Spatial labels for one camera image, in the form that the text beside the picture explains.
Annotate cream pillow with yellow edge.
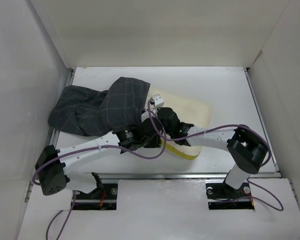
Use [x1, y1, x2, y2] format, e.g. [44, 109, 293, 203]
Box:
[146, 85, 212, 160]

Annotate dark plaid pillowcase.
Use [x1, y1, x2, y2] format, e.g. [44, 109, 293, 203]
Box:
[48, 77, 151, 137]

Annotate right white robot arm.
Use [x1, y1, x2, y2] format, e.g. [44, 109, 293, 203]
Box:
[156, 107, 272, 197]

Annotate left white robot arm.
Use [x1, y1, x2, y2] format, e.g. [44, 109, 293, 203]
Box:
[32, 117, 163, 199]

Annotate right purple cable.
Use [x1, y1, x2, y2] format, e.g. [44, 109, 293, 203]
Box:
[147, 104, 284, 213]

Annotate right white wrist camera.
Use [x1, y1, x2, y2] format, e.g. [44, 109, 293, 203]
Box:
[149, 94, 165, 109]

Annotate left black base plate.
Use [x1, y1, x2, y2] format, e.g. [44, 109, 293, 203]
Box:
[73, 183, 118, 211]

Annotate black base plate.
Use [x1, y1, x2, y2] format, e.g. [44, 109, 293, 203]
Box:
[73, 183, 118, 211]
[205, 182, 255, 210]

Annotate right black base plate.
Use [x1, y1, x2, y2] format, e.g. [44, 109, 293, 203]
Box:
[205, 182, 255, 210]

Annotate left aluminium rail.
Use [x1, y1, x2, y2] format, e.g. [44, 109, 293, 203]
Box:
[38, 69, 75, 180]

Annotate front aluminium rail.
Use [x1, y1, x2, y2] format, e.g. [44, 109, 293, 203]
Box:
[39, 171, 282, 181]

